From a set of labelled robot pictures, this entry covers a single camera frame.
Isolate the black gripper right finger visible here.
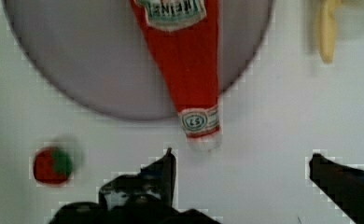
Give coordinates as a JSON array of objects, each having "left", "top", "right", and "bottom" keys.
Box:
[{"left": 309, "top": 153, "right": 364, "bottom": 224}]

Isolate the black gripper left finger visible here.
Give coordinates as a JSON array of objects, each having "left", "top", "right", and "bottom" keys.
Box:
[{"left": 49, "top": 148, "right": 220, "bottom": 224}]

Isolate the red plush ketchup bottle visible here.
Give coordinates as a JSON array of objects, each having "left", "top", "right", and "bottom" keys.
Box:
[{"left": 130, "top": 0, "right": 221, "bottom": 151}]

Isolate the grey round plate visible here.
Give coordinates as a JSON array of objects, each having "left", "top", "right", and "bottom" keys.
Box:
[{"left": 0, "top": 0, "right": 276, "bottom": 120}]

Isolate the red plush strawberry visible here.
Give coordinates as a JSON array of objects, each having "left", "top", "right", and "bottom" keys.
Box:
[{"left": 33, "top": 147, "right": 74, "bottom": 186}]

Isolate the yellow plush peeled banana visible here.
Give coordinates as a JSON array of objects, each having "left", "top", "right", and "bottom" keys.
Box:
[{"left": 314, "top": 0, "right": 364, "bottom": 65}]

